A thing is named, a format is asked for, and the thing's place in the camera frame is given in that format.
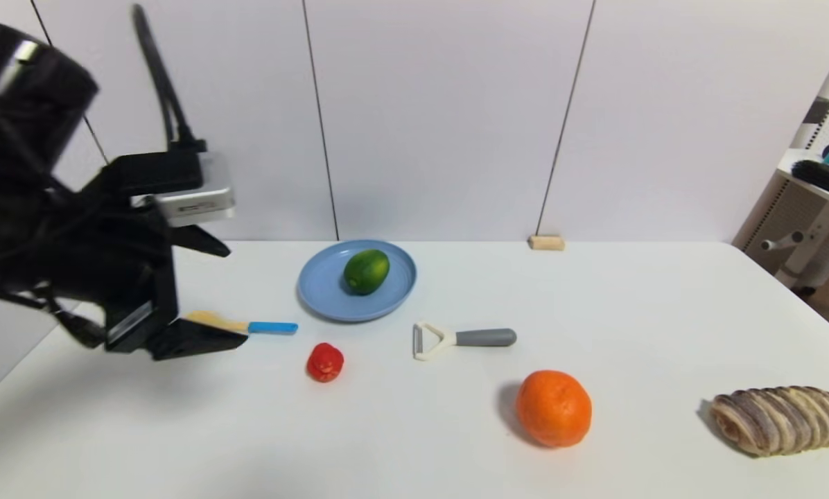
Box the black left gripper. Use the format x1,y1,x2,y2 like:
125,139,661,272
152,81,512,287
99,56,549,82
40,204,249,361

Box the green lime fruit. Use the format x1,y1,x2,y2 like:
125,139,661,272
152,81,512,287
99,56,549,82
343,249,391,296

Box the blue plate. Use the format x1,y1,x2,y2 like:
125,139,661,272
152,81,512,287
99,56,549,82
297,240,417,324

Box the small red pepper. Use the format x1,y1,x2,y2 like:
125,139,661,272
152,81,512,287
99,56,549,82
306,342,344,383

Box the orange fruit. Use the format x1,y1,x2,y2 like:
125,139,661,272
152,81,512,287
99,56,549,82
516,369,593,449

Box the white round peg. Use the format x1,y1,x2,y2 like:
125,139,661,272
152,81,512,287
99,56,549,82
761,232,803,252

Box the striped bread loaf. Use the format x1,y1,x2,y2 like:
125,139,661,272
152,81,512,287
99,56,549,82
709,385,829,457

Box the white pegboard shelf unit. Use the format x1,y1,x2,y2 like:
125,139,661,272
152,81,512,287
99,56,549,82
731,17,829,347

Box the black brush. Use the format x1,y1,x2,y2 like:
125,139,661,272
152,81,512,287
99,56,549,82
791,159,829,196

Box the wooden spatula blue handle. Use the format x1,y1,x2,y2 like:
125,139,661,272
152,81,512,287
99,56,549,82
184,310,299,337

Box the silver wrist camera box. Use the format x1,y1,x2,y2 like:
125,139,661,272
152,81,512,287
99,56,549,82
132,154,236,227

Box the black camera cable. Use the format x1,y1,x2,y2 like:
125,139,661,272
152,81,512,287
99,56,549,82
132,3,207,153

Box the white peeler grey handle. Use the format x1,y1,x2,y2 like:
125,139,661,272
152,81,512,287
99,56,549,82
413,321,518,362

